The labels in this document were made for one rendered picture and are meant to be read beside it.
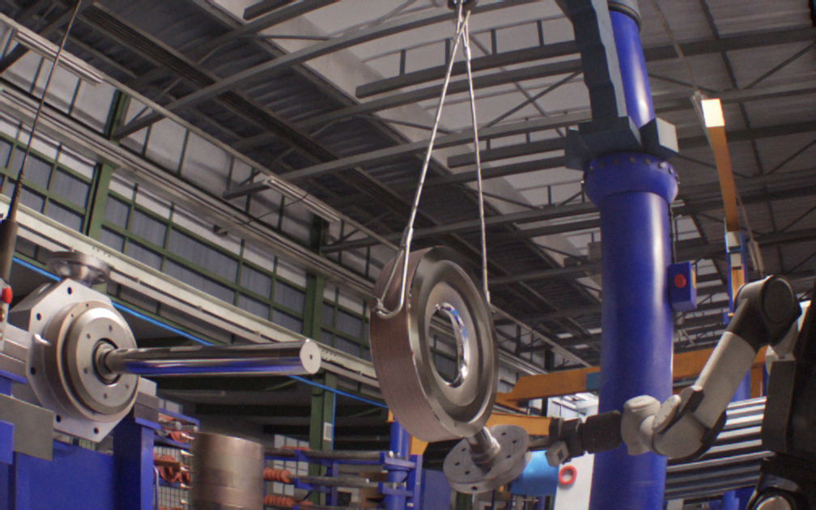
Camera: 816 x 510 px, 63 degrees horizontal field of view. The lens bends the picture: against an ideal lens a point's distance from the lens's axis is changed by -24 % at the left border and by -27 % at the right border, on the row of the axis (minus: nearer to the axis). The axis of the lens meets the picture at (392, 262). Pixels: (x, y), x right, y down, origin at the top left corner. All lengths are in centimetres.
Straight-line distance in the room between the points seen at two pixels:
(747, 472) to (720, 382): 353
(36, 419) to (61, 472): 55
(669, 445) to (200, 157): 1131
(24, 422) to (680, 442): 152
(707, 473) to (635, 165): 233
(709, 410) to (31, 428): 157
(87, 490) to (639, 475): 197
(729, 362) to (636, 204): 185
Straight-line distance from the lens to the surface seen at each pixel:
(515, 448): 176
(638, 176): 319
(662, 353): 304
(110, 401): 232
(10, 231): 144
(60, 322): 229
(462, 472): 177
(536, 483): 532
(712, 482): 492
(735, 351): 141
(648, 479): 295
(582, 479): 505
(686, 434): 141
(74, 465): 256
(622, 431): 166
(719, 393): 139
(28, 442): 199
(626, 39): 362
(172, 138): 1200
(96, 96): 1110
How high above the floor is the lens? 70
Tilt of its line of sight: 19 degrees up
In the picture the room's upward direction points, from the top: 4 degrees clockwise
